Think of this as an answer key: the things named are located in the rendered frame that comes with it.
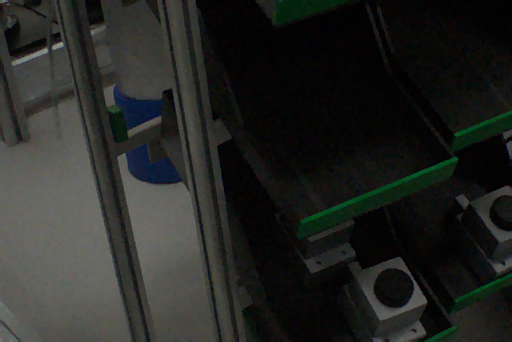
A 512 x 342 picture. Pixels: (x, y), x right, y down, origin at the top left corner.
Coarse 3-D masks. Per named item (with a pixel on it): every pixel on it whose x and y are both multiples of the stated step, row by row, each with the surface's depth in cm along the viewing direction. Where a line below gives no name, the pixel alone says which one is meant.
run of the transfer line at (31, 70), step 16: (96, 32) 200; (32, 48) 197; (96, 48) 201; (16, 64) 191; (32, 64) 193; (64, 64) 198; (112, 64) 205; (16, 80) 192; (32, 80) 195; (48, 80) 197; (64, 80) 199; (32, 96) 197; (48, 96) 198
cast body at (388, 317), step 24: (384, 264) 79; (360, 288) 78; (384, 288) 77; (408, 288) 77; (360, 312) 79; (384, 312) 76; (408, 312) 77; (360, 336) 80; (384, 336) 79; (408, 336) 79
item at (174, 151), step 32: (160, 128) 90; (224, 160) 91; (224, 192) 80; (256, 192) 89; (256, 224) 87; (384, 224) 86; (256, 256) 85; (384, 256) 87; (256, 288) 81; (288, 288) 84; (320, 288) 84; (288, 320) 82; (320, 320) 82; (448, 320) 81
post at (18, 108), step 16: (0, 32) 175; (0, 48) 176; (0, 64) 179; (0, 80) 179; (0, 96) 180; (16, 96) 182; (0, 112) 181; (16, 112) 183; (0, 128) 185; (16, 128) 186
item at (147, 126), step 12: (156, 120) 94; (216, 120) 76; (132, 132) 92; (144, 132) 93; (156, 132) 93; (216, 132) 75; (228, 132) 76; (120, 144) 91; (132, 144) 92; (240, 288) 84; (240, 300) 84; (252, 300) 84
